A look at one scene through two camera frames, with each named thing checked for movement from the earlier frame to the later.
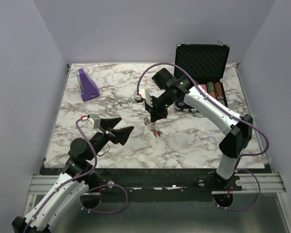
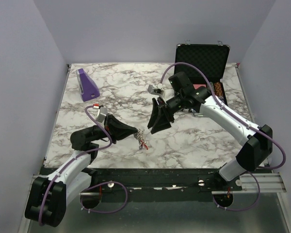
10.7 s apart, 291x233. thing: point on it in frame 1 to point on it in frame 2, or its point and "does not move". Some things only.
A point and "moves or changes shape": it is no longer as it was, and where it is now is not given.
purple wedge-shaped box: [88, 90] does not move
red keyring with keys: [153, 126] moves or changes shape
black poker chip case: [209, 63] does not move
